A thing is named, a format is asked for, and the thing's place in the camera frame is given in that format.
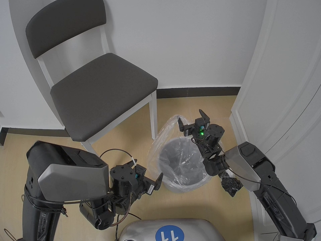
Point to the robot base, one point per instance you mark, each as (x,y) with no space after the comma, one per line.
(145,230)

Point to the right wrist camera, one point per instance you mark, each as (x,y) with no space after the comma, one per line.
(203,127)

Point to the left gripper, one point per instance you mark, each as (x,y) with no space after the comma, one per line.
(148,186)

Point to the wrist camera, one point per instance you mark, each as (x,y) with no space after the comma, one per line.
(203,127)
(140,172)

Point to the white chair with grey cushions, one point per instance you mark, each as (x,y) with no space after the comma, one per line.
(100,91)

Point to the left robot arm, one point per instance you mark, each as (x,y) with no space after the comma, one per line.
(70,174)

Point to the white panelled door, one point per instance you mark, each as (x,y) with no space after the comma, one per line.
(288,59)

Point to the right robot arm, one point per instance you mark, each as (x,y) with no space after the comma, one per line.
(265,179)

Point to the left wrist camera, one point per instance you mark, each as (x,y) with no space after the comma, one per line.
(140,172)

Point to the crumpled black plastic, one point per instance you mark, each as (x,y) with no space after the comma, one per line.
(229,183)

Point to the clear plastic bag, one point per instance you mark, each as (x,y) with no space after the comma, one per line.
(163,132)

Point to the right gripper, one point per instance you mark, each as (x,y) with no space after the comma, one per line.
(190,129)

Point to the white trash bin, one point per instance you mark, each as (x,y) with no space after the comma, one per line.
(170,154)

